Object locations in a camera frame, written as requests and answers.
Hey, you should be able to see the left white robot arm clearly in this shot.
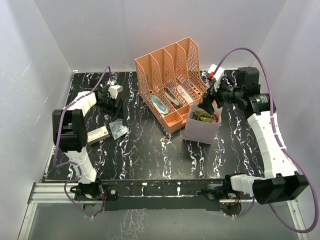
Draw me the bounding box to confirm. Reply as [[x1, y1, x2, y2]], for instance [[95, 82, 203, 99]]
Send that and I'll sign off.
[[52, 82, 123, 200]]

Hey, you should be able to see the lilac paper bag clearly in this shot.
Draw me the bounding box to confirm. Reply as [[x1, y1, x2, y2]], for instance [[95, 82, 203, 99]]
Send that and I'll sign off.
[[183, 102, 223, 145]]

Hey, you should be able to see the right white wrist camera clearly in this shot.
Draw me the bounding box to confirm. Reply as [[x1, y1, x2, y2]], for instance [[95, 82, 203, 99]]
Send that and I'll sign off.
[[206, 64, 225, 91]]

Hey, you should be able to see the white paper staples box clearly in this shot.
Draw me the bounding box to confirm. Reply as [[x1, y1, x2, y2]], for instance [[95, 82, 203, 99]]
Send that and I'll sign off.
[[176, 84, 195, 104]]

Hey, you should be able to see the silver foil snack packet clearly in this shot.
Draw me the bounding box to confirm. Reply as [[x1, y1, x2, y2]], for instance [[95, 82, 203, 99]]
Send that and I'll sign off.
[[109, 119, 129, 140]]

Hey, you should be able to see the white rectangular snack box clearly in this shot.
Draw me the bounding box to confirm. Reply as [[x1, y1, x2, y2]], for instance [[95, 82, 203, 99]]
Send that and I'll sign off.
[[87, 125, 110, 145]]

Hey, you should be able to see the grey stapler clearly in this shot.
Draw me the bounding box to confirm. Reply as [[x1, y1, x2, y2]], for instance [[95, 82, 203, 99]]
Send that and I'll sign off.
[[164, 87, 182, 109]]

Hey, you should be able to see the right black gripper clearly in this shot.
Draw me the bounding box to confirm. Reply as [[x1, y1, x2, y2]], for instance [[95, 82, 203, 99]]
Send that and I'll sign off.
[[197, 76, 244, 115]]

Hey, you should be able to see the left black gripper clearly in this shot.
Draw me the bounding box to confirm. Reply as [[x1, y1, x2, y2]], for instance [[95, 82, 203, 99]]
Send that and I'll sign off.
[[94, 95, 124, 120]]

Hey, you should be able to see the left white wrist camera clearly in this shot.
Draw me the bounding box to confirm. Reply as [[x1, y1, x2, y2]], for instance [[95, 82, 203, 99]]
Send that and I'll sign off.
[[107, 81, 123, 99]]

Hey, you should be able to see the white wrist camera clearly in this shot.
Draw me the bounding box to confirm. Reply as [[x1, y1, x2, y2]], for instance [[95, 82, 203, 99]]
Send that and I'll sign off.
[[107, 81, 123, 99], [206, 64, 225, 91]]

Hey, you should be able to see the pink plastic desk organizer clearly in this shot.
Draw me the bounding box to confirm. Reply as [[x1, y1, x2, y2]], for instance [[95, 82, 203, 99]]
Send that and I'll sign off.
[[135, 37, 209, 134]]

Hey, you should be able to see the green sour candy bag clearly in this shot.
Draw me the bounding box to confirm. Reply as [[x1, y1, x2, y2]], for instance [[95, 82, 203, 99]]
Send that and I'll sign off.
[[197, 112, 215, 123]]

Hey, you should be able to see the blue correction tape blister pack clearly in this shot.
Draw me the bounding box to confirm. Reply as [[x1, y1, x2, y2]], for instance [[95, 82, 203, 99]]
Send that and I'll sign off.
[[150, 94, 169, 116]]

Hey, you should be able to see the black front mounting rail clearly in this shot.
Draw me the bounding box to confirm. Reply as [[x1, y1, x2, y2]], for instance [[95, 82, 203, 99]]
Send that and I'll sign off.
[[70, 179, 248, 212]]

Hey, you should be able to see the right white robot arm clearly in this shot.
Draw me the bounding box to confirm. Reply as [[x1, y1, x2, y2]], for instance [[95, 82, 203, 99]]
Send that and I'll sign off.
[[197, 64, 309, 205]]

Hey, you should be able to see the pink candy packet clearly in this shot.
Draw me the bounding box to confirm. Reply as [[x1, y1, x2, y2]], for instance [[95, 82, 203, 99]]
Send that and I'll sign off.
[[212, 114, 219, 123]]

